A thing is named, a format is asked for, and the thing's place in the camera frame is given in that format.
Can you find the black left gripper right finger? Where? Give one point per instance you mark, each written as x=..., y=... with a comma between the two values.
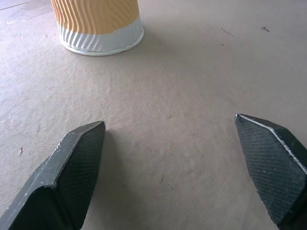
x=273, y=163

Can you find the orange and white paper cup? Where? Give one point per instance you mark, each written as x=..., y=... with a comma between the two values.
x=100, y=26

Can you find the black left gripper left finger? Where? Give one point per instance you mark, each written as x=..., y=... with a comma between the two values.
x=72, y=172

